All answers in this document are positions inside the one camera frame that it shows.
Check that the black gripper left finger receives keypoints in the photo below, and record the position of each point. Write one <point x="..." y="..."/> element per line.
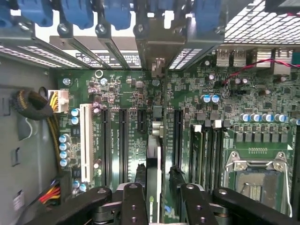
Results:
<point x="133" y="206"/>

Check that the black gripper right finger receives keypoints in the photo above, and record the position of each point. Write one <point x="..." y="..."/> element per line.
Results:
<point x="199" y="206"/>

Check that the black RAM slot bank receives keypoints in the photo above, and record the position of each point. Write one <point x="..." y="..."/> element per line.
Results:
<point x="213" y="154"/>

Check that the green motherboard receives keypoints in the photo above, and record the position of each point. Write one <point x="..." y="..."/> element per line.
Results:
<point x="132" y="150"/>

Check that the CPU socket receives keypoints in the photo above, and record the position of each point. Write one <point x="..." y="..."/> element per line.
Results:
<point x="255" y="185"/>

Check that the long black expansion slot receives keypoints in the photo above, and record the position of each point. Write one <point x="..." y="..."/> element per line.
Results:
<point x="123" y="145"/>
<point x="106" y="145"/>
<point x="178" y="136"/>

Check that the white PCI slot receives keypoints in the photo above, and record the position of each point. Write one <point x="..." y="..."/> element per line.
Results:
<point x="86" y="140"/>

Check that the short black expansion slot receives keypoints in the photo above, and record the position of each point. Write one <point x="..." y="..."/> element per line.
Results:
<point x="141" y="120"/>

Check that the grey power supply unit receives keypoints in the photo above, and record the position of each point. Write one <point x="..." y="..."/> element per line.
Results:
<point x="23" y="152"/>

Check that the white power connector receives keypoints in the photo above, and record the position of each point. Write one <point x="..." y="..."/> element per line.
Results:
<point x="61" y="100"/>

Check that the silver USB port block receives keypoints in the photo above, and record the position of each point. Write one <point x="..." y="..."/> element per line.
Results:
<point x="230" y="57"/>

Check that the silver finned port block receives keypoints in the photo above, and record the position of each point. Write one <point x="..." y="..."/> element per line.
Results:
<point x="264" y="57"/>

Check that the dark grey PC case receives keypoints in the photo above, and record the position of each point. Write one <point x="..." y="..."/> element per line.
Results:
<point x="246" y="28"/>

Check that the blue slot latch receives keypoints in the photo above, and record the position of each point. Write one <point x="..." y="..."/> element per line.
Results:
<point x="117" y="15"/>
<point x="76" y="14"/>
<point x="161" y="5"/>
<point x="208" y="18"/>
<point x="4" y="16"/>
<point x="35" y="12"/>

